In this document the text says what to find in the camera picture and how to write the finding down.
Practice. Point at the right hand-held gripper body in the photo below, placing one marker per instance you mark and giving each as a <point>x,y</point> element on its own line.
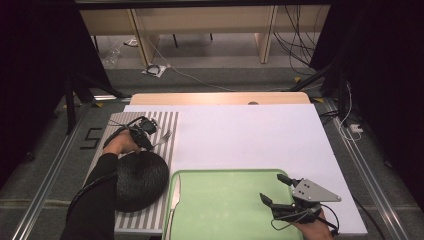
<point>313,192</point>

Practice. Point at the clear plastic bag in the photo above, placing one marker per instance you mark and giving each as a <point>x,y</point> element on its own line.
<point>111,53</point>

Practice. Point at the person's left hand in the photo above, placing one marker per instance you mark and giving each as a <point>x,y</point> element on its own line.
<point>120,144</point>

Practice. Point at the black curtain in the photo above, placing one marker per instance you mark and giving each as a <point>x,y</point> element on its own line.
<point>36,83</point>
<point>390,83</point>

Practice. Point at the black textured plate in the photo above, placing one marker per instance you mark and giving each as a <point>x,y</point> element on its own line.
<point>143,180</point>

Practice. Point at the white board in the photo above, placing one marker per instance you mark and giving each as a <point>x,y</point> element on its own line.
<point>246,136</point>

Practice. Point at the white power adapter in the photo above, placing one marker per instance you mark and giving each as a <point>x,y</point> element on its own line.
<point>356,128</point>

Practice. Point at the green tray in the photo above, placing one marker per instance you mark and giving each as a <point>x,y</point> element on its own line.
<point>230,206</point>

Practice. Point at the aluminium floor rail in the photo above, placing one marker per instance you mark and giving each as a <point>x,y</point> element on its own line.
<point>46,180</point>
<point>370,180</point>

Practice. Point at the black metal stand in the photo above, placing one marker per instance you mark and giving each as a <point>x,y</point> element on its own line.
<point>70,106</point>
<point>333,80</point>

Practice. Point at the beige desk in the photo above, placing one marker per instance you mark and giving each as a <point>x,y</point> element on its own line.
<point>206,18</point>

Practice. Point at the striped grey placemat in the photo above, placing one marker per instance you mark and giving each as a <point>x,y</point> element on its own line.
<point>166,126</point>

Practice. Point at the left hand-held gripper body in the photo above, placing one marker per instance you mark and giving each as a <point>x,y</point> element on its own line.
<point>144,128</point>

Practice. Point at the silver knife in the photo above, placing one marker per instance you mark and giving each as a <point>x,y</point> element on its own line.
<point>174,200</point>

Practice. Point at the person's right hand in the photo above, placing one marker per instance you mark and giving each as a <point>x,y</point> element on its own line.
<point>315,231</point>

